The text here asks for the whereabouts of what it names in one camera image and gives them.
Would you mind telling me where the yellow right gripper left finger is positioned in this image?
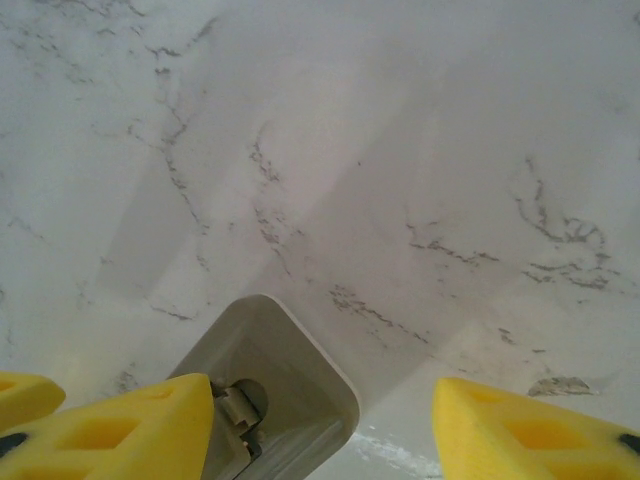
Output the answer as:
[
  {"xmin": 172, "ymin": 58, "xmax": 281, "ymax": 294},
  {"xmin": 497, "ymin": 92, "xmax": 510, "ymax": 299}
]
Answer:
[{"xmin": 0, "ymin": 371, "xmax": 217, "ymax": 480}]

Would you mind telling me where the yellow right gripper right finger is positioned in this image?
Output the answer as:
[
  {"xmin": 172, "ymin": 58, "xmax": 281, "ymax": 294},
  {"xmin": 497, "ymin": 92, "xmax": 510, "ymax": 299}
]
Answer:
[{"xmin": 431, "ymin": 376, "xmax": 640, "ymax": 480}]

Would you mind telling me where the beige remote control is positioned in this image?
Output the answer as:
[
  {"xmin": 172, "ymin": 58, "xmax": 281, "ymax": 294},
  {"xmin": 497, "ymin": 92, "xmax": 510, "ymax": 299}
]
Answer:
[{"xmin": 167, "ymin": 293, "xmax": 362, "ymax": 480}]

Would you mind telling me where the beige battery cover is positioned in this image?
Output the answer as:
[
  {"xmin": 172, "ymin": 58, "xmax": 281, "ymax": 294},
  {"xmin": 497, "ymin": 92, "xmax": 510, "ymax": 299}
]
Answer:
[{"xmin": 214, "ymin": 382, "xmax": 266, "ymax": 464}]

